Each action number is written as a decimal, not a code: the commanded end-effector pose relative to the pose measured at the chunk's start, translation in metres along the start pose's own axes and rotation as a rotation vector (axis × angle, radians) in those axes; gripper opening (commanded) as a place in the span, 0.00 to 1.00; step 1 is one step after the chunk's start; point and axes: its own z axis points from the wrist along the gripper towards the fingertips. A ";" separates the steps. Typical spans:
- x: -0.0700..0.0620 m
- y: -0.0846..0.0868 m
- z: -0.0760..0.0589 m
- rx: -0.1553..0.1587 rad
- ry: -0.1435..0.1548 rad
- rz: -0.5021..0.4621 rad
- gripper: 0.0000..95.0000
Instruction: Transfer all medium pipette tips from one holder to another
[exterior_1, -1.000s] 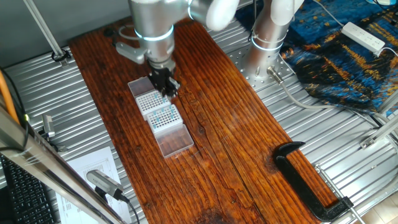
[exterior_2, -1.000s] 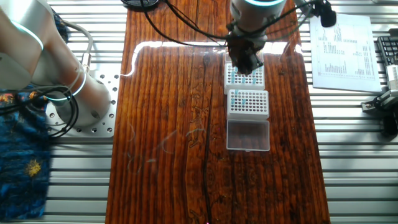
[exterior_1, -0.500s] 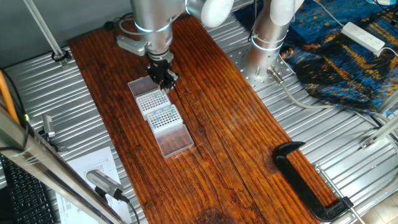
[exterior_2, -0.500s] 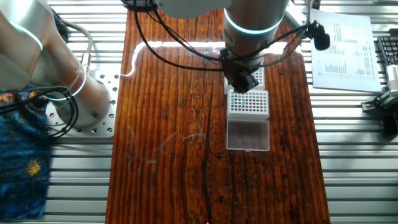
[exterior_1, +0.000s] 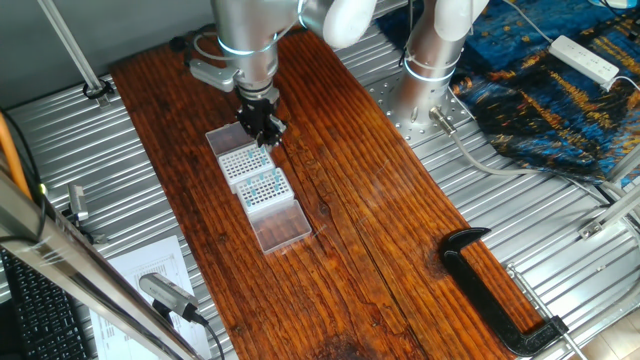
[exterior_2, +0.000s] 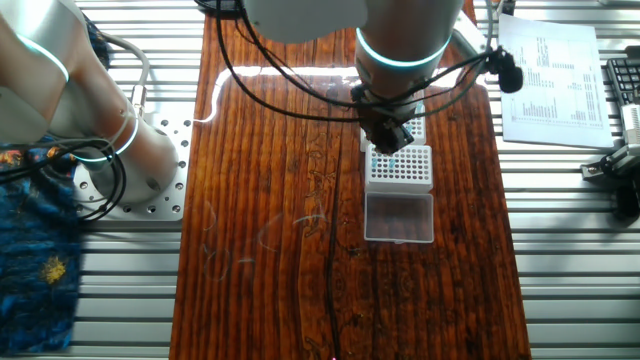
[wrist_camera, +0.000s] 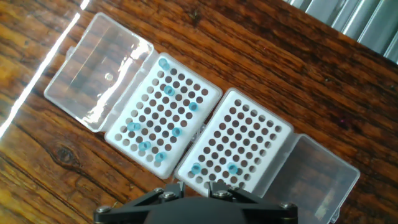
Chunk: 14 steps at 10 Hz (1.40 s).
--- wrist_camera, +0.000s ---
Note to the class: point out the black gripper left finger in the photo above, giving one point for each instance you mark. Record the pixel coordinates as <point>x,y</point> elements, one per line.
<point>130,205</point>

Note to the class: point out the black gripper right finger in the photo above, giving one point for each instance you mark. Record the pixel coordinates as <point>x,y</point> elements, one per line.
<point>267,205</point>

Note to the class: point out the blue pipette tip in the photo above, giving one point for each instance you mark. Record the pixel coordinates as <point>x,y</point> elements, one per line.
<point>176,132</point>
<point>144,145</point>
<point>169,90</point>
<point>193,106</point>
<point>232,168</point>
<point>160,157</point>
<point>133,126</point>
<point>196,168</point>
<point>163,63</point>

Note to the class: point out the white pipette tip box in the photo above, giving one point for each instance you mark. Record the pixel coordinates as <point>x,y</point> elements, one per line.
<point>280,124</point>
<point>211,90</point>

